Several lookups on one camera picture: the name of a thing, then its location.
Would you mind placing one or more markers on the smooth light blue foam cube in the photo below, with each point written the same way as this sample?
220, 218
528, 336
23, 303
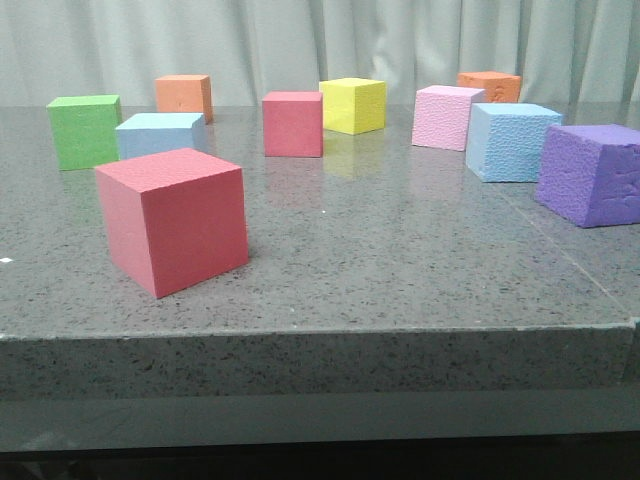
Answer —
149, 133

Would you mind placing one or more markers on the textured light blue foam cube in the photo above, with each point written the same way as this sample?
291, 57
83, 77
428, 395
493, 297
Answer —
505, 140

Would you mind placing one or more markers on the small red foam cube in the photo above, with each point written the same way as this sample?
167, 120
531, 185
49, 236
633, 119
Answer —
293, 124

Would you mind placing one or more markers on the yellow foam cube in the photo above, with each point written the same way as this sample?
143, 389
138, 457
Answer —
353, 105

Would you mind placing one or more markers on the large red foam cube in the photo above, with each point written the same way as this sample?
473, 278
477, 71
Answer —
173, 219

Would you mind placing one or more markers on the pink foam cube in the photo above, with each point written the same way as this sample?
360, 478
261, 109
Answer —
441, 116

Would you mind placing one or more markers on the left orange foam cube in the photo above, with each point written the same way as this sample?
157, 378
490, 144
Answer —
190, 93

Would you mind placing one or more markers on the orange foam cube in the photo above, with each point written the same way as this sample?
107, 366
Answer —
498, 86
190, 93

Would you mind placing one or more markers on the right orange foam cube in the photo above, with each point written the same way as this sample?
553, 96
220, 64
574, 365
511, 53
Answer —
498, 86

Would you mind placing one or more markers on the green foam cube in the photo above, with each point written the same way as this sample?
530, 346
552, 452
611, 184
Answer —
83, 129

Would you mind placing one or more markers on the purple foam cube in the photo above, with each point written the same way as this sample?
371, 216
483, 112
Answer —
589, 174

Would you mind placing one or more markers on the grey-green curtain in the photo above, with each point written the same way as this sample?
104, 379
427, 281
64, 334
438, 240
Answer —
564, 51

